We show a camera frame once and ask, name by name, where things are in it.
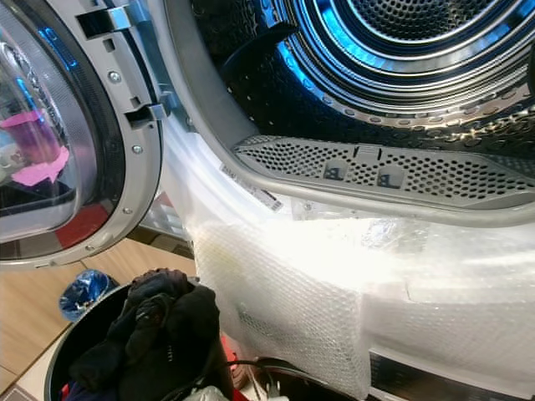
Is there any clear bubble wrap sheet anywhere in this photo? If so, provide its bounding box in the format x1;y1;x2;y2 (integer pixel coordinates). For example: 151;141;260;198
188;204;535;401

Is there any grey perforated lint filter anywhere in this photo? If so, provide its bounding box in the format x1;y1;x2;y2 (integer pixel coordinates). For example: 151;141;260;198
232;134;535;211

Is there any white barcode label sticker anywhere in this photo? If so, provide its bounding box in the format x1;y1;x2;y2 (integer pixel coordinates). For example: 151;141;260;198
221;162;284;212

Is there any pile of dark clothes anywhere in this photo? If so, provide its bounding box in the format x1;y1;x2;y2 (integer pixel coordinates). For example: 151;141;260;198
69;268;235;401

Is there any perforated steel washer drum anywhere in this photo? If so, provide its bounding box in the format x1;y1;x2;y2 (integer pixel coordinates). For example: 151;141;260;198
191;0;535;161

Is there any black cable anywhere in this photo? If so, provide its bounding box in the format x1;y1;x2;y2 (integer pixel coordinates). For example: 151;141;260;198
224;357;370;401

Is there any crumpled blue plastic bag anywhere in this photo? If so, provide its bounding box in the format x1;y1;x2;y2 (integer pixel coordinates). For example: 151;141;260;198
59;269;115;323

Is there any black drum paddle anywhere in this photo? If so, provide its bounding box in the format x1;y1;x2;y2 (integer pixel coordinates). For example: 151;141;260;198
222;22;300;78

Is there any round glass washer door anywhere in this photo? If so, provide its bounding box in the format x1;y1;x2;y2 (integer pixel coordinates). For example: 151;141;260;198
0;0;166;270

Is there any grey metal door hinge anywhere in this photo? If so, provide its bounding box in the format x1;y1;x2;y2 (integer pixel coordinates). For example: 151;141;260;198
75;0;186;131

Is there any black round laundry basket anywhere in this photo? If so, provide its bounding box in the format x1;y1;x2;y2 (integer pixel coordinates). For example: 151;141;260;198
44;280;237;401

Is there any white washing machine body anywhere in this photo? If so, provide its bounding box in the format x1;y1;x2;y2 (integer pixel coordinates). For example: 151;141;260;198
160;0;535;401

